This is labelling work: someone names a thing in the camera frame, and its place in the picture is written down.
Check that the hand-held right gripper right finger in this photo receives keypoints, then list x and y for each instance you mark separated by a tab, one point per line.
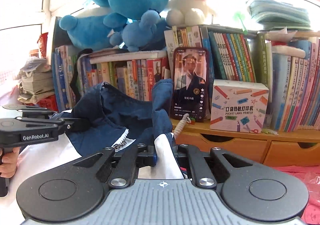
197	162

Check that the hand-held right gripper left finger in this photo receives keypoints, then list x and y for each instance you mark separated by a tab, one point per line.
127	162

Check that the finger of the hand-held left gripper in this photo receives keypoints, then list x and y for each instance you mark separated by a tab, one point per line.
77	125

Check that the navy and white jacket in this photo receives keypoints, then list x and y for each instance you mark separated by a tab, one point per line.
112	112

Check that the person's left hand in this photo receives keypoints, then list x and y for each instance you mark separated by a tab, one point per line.
10	162

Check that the red plastic crate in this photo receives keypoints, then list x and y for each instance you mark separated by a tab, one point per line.
48	103

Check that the wooden drawer organizer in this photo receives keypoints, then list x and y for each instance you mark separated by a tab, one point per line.
237	142

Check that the row of tall blue books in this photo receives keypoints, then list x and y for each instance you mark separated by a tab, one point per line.
63	80

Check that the stack of paper workbooks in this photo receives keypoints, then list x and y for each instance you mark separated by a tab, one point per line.
35	82

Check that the white pencil-print box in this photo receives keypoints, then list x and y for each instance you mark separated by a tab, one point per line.
237	105

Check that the row of thick colourful books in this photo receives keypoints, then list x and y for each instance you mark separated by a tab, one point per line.
130	77

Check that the black smartphone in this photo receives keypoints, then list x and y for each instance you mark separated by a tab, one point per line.
190	85

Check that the red plastic basket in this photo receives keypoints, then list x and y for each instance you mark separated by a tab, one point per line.
43	45

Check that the brown flat board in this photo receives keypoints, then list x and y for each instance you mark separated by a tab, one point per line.
53	35

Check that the blue whale plush toy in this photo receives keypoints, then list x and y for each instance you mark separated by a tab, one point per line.
85	30

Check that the row of thin colourful books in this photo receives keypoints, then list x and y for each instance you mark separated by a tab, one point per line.
287	80

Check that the blue round-faced plush toy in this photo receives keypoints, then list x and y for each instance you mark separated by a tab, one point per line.
137	0

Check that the green clover ornament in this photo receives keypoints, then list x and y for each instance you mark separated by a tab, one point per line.
240	20

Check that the stack of green folders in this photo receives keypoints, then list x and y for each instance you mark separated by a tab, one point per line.
277	12

